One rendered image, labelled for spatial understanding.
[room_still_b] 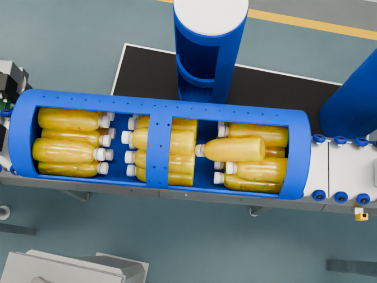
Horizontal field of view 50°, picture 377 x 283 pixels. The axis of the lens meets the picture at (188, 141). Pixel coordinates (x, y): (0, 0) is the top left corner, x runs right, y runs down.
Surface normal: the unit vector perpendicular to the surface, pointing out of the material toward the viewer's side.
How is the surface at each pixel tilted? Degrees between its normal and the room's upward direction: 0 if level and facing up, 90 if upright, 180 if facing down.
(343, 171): 0
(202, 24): 0
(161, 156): 29
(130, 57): 0
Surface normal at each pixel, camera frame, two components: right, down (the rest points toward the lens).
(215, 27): 0.00, -0.26
